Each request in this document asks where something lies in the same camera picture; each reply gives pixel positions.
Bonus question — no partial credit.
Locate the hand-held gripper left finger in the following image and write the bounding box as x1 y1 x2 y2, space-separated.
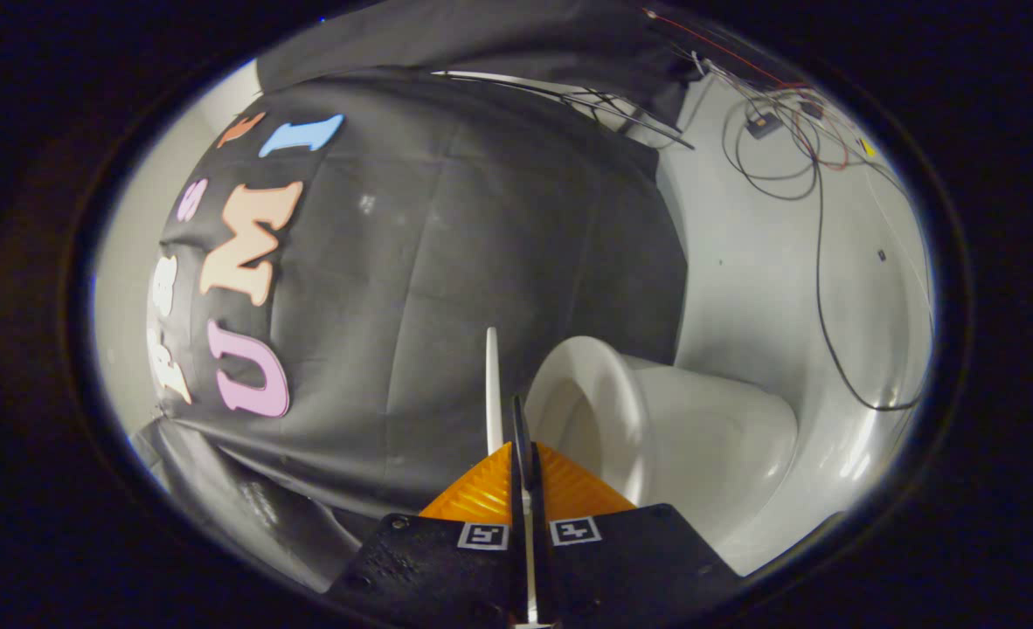
324 396 532 629

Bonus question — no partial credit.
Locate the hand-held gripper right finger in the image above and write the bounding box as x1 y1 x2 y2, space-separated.
530 442 742 628

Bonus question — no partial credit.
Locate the white toilet lid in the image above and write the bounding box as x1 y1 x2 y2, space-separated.
484 327 539 626

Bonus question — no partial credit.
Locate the white toilet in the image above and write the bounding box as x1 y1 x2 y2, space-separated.
525 335 800 550

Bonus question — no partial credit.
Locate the black backdrop cloth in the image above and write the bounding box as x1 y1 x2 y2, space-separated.
132 0 701 595

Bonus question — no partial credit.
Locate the black tripod stand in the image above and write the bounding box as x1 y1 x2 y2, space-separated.
432 68 697 151

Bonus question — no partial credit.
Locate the long black cable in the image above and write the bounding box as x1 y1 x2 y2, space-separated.
812 162 926 413

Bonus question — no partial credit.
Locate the tangle of black cables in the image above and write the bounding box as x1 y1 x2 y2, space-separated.
656 35 884 204

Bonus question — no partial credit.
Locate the red cable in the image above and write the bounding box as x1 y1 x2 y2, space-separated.
644 9 851 172

